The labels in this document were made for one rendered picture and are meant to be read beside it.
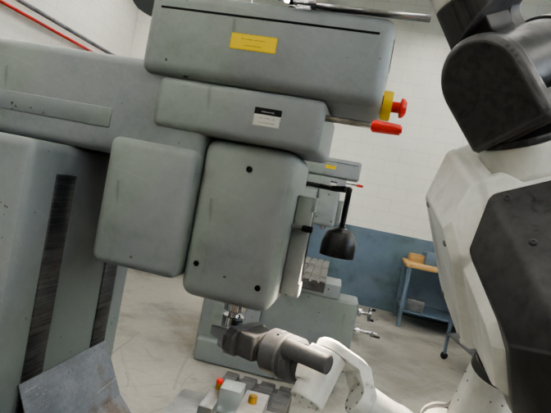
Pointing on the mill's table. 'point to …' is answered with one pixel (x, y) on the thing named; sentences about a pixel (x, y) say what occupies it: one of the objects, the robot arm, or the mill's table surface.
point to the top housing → (275, 51)
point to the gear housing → (247, 116)
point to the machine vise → (194, 401)
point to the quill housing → (243, 224)
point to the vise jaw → (253, 405)
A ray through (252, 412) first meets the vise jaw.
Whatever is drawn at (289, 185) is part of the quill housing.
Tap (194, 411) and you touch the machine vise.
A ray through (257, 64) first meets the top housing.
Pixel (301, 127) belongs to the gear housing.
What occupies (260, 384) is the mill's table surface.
